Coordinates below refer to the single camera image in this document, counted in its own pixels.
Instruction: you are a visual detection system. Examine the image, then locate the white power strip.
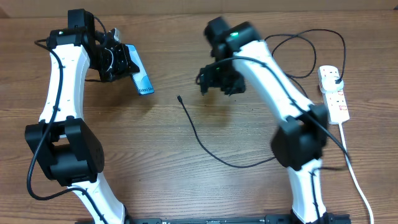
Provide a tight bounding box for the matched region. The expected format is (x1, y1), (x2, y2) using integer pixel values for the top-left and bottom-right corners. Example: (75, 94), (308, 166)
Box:
(317, 65), (349, 124)

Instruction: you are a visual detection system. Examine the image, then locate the white charger plug adapter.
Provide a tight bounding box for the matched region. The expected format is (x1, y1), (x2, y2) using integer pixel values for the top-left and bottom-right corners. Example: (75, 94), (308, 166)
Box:
(319, 77), (344, 93)

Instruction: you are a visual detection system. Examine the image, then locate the black USB charging cable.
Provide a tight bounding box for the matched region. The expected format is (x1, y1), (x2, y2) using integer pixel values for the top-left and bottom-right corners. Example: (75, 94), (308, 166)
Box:
(177, 29), (346, 169)

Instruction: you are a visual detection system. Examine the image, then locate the white power strip cord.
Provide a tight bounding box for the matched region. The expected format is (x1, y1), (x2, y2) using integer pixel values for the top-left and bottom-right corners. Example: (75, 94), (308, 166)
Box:
(338, 123), (375, 224)

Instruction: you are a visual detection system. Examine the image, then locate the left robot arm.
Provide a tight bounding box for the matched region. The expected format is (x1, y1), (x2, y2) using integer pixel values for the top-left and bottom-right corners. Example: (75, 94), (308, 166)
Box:
(25, 9), (140, 223)

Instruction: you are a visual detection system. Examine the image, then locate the Galaxy smartphone teal screen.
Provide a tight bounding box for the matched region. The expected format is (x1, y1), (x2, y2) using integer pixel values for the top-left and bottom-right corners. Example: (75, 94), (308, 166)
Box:
(127, 44), (154, 95)

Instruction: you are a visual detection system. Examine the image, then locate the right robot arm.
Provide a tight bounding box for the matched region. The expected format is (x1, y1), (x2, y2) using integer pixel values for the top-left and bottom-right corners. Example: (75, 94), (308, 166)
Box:
(196, 17), (328, 223)

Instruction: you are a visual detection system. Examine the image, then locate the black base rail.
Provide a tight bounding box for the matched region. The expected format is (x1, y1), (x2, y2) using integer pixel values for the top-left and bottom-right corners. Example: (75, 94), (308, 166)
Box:
(74, 213), (352, 224)

